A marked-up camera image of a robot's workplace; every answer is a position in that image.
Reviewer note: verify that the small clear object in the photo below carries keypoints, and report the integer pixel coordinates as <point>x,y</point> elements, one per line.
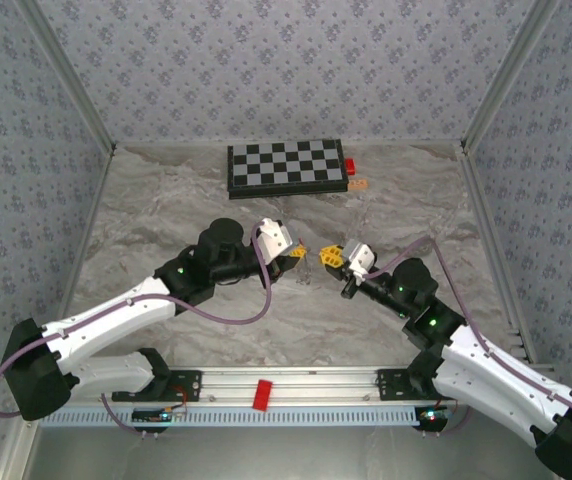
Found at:
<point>306,275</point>

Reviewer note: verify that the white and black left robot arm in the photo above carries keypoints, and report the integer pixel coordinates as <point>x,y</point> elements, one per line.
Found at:
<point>111,315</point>

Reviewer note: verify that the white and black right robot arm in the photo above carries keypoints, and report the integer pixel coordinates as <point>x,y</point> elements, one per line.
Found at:
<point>496,380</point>

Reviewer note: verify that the orange wooden block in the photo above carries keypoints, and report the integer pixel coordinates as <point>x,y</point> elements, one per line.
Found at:
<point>358,184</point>

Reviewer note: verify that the black grey checkerboard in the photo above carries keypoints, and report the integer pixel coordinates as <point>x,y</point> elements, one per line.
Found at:
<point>286,167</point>

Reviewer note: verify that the small red block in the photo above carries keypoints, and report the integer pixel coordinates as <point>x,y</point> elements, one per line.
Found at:
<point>350,166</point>

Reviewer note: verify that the right circuit board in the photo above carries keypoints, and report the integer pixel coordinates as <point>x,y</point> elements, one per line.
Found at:
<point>433,415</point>

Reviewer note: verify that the circuit board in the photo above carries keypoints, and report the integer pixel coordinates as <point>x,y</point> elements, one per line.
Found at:
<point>433,415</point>
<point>151,416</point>

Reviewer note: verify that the red rectangular brick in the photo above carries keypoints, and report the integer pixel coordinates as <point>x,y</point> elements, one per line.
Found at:
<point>263,395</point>

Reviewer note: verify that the left circuit board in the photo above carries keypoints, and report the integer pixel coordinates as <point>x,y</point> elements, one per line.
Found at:
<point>151,416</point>

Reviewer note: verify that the grey metal panel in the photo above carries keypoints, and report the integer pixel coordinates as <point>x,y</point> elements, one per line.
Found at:
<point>286,455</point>

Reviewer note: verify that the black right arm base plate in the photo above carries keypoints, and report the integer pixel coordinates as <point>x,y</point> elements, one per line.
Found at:
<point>391,385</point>

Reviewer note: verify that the aluminium side rail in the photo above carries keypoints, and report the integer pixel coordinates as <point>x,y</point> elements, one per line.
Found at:
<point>487,225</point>

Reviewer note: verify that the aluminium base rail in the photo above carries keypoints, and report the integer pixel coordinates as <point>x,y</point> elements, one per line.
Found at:
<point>316,385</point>

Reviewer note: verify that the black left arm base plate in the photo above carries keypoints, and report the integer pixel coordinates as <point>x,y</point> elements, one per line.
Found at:
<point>186,385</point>

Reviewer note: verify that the aluminium frame post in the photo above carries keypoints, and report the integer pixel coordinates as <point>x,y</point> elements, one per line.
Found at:
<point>507,75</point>
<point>13,450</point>
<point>72,75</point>

